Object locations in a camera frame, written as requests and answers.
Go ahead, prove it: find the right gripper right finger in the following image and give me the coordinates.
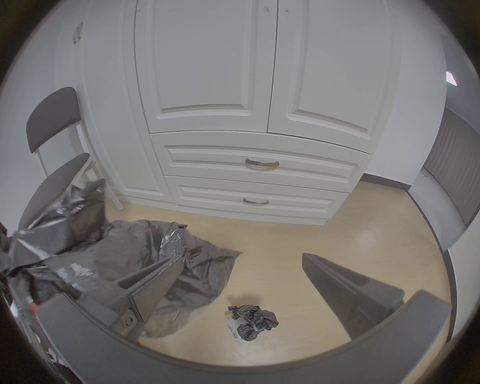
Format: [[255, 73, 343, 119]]
[[302, 253, 406, 341]]

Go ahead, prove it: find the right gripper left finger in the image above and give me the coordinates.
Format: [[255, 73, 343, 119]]
[[82, 256, 185, 341]]

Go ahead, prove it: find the black plastic bag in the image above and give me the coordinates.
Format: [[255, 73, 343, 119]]
[[0, 178, 244, 338]]

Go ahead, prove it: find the crumpled black plastic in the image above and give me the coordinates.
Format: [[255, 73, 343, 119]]
[[227, 304, 280, 342]]

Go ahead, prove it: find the crumpled white printed paper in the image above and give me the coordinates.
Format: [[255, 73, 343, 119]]
[[226, 317, 245, 340]]

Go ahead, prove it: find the white chair dark grey seat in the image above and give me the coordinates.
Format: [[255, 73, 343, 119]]
[[18, 86, 124, 231]]

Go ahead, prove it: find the white wardrobe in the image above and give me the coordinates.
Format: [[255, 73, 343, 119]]
[[75, 0, 398, 226]]

